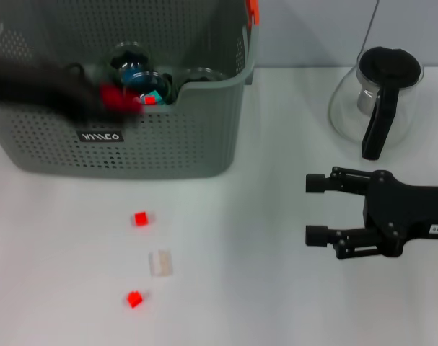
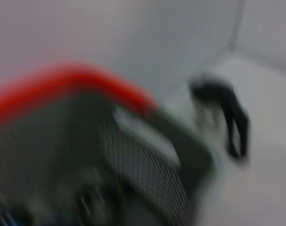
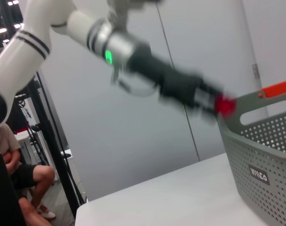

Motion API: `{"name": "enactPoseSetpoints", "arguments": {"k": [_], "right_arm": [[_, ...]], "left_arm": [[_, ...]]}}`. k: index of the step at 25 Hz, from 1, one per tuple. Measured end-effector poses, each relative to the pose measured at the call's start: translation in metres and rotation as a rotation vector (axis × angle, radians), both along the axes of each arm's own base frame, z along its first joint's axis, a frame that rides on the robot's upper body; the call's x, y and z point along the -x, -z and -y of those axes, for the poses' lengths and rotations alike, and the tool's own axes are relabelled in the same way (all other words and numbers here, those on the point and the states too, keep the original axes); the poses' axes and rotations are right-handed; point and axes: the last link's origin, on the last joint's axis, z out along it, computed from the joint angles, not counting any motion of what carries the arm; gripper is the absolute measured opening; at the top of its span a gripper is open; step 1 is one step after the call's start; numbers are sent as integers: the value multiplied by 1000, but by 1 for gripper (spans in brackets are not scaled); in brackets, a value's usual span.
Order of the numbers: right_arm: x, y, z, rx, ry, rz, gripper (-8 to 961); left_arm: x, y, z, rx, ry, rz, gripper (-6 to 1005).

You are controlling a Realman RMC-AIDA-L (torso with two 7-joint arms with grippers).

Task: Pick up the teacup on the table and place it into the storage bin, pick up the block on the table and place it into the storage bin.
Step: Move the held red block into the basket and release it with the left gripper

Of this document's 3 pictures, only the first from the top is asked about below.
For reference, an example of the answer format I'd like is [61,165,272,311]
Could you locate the dark red curved brick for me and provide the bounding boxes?
[99,83,144,115]

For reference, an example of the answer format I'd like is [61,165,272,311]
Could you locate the grey perforated storage bin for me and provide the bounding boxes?
[0,0,261,179]

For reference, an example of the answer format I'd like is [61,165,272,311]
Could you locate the glass teapot black lid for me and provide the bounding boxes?
[328,45,425,161]

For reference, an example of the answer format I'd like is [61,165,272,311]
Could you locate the glass teacup black sleeve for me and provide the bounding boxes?
[123,70,175,106]
[108,41,152,82]
[184,66,229,84]

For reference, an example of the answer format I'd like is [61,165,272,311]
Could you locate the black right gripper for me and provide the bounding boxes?
[305,166,438,262]

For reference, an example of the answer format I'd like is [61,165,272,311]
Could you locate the thin grey hanging cable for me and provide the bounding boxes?
[359,0,380,51]

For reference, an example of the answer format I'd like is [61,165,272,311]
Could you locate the blue square brick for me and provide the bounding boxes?
[123,70,158,91]

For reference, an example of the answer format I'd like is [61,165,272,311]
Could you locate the small orange-red brick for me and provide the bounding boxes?
[126,290,144,309]

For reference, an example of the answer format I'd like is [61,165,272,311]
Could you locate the white small brick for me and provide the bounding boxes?
[148,249,175,278]

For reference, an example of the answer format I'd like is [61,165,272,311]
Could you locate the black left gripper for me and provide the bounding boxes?
[0,57,144,127]

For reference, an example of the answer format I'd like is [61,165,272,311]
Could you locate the orange bin clip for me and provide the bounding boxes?
[244,0,261,26]

